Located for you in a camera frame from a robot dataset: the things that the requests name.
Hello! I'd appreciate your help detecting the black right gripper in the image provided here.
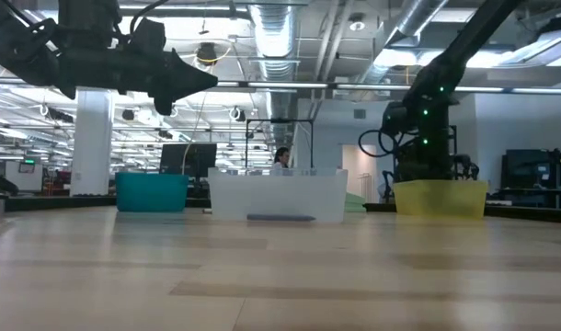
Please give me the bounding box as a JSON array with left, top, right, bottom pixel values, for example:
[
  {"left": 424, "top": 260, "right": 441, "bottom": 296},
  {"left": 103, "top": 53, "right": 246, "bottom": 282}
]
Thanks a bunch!
[{"left": 395, "top": 128, "right": 454, "bottom": 182}]

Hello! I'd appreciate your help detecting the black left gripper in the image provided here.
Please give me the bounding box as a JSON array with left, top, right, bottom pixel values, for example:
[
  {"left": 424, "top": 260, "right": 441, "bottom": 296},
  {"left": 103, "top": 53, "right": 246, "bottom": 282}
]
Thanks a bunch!
[{"left": 57, "top": 45, "right": 219, "bottom": 116}]

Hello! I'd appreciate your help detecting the clear translucent plastic bin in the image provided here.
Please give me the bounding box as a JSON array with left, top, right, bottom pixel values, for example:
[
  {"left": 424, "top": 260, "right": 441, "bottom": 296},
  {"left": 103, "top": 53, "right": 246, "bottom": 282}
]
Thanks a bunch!
[{"left": 207, "top": 166, "right": 349, "bottom": 224}]

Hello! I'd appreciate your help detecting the yellow translucent plastic bin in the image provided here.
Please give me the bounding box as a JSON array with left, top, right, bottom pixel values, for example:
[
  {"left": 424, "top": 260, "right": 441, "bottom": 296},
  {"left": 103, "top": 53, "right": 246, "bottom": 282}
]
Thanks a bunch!
[{"left": 392, "top": 178, "right": 489, "bottom": 220}]

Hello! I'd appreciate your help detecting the black background monitor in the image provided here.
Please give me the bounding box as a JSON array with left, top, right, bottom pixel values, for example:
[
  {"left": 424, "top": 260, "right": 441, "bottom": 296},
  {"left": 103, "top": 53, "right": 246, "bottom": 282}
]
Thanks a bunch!
[{"left": 158, "top": 143, "right": 218, "bottom": 178}]

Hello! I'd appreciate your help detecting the mint green stapler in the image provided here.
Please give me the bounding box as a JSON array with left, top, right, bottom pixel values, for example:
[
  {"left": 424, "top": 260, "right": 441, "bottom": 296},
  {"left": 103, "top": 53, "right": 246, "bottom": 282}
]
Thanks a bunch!
[{"left": 344, "top": 192, "right": 366, "bottom": 214}]

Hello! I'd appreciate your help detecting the black equipment rack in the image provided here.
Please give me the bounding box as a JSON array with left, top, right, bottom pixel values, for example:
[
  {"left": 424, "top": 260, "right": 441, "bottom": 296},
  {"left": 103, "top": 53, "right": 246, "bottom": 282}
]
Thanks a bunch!
[{"left": 499, "top": 147, "right": 561, "bottom": 209}]

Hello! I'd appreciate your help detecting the white square column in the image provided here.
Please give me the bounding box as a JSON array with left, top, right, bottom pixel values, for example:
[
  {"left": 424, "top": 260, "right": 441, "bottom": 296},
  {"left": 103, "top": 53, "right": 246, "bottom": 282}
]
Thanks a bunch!
[{"left": 69, "top": 89, "right": 114, "bottom": 198}]

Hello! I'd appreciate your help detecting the teal plastic bin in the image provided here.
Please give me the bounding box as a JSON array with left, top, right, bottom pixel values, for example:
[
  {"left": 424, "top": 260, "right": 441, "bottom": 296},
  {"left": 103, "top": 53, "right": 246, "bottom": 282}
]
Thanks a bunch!
[{"left": 114, "top": 171, "right": 190, "bottom": 213}]

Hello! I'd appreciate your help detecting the person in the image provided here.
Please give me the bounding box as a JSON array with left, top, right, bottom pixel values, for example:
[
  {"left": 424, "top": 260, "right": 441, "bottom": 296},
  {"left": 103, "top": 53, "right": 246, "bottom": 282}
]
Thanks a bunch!
[{"left": 272, "top": 146, "right": 292, "bottom": 171}]

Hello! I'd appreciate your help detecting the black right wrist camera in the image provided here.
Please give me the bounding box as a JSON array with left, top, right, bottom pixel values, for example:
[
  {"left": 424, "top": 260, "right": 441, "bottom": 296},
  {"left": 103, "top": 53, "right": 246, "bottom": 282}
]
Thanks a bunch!
[{"left": 380, "top": 101, "right": 408, "bottom": 138}]

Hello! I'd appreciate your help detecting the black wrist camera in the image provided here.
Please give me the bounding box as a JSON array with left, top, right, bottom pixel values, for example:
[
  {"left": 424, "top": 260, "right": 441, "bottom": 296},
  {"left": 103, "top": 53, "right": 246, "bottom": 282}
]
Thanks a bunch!
[
  {"left": 380, "top": 101, "right": 408, "bottom": 138},
  {"left": 130, "top": 17, "right": 168, "bottom": 52}
]

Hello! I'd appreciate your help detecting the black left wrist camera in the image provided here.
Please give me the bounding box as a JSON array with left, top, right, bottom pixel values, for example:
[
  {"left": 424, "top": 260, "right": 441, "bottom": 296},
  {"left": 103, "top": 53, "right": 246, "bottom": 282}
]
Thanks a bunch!
[{"left": 130, "top": 17, "right": 168, "bottom": 52}]

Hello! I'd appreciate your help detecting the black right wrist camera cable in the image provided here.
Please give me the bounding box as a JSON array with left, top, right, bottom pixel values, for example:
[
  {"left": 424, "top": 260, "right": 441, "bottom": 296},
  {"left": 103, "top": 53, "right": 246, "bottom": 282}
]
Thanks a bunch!
[{"left": 357, "top": 128, "right": 402, "bottom": 159}]

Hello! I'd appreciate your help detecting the black aluminium table frame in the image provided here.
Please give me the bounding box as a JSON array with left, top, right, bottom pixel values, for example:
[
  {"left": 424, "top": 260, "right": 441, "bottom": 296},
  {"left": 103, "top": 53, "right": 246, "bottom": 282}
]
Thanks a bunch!
[{"left": 0, "top": 194, "right": 561, "bottom": 225}]

